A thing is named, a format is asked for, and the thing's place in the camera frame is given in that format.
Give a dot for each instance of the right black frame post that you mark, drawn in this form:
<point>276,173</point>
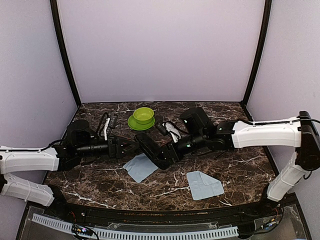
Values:
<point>258,53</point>

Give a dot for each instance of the left black frame post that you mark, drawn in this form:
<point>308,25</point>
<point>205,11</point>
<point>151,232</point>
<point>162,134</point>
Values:
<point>63,51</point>

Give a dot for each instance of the black frame post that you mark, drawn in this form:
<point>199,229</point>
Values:
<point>258,53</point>
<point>63,51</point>

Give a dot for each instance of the light blue cloth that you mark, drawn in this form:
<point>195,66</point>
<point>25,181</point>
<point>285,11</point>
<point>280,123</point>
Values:
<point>140,167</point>
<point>203,186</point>

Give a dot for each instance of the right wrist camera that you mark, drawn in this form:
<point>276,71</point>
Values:
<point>168,129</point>

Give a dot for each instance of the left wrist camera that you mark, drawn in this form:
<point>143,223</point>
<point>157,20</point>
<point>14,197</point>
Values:
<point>109,125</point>

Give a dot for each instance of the green plastic bowl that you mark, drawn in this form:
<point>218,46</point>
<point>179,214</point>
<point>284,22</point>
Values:
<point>143,115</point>

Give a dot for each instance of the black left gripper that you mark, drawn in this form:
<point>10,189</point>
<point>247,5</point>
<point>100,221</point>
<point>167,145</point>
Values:
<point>117,152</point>

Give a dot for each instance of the green plastic plate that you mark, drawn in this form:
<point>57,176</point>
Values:
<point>134,125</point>

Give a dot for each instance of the white slotted cable duct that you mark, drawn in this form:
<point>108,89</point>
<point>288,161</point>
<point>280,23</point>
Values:
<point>121,231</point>

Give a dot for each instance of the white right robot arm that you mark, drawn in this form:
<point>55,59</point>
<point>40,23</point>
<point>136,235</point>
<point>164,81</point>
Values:
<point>298,132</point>

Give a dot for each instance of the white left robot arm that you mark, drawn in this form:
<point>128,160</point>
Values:
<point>59,156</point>

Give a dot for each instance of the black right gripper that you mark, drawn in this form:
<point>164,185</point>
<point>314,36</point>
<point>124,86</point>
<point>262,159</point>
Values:
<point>168,154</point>

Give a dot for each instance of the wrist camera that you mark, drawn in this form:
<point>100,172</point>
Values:
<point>109,125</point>
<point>168,129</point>

